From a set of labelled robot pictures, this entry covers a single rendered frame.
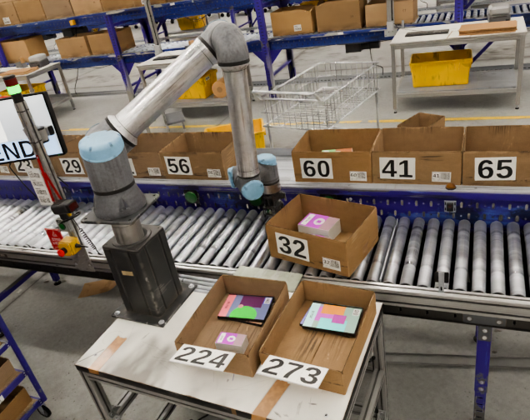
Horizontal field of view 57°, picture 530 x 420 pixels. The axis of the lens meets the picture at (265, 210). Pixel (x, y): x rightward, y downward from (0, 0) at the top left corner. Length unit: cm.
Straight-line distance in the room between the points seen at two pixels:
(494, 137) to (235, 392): 167
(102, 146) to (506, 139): 180
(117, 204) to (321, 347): 86
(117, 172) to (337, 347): 96
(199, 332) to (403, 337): 131
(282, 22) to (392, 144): 448
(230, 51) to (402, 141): 115
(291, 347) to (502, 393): 121
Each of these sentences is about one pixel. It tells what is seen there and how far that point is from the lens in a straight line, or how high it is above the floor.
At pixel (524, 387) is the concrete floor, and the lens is 269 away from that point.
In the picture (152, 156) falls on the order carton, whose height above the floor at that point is 103.
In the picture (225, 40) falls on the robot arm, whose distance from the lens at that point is 181.
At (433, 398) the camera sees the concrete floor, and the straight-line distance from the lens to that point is 258.
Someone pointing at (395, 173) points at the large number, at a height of 94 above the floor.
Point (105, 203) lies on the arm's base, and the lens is 181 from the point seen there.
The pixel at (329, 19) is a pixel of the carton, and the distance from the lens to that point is 669.
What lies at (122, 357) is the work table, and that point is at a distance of 194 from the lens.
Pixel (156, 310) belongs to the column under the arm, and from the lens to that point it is 201.
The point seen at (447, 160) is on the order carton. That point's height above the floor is 101.
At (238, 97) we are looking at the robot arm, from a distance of 184.
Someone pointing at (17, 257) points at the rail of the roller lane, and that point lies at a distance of 301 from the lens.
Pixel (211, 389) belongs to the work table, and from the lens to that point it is 171.
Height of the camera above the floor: 199
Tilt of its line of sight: 29 degrees down
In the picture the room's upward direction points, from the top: 11 degrees counter-clockwise
